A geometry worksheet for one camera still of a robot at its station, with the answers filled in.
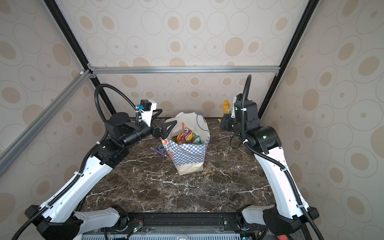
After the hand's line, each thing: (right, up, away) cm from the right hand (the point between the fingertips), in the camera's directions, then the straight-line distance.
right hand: (230, 116), depth 65 cm
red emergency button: (+25, -55, +4) cm, 61 cm away
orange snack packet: (-21, -10, +30) cm, 38 cm away
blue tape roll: (-38, -18, +36) cm, 56 cm away
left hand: (-24, -1, -6) cm, 25 cm away
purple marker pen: (-40, -20, +35) cm, 57 cm away
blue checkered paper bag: (-19, -21, +16) cm, 33 cm away
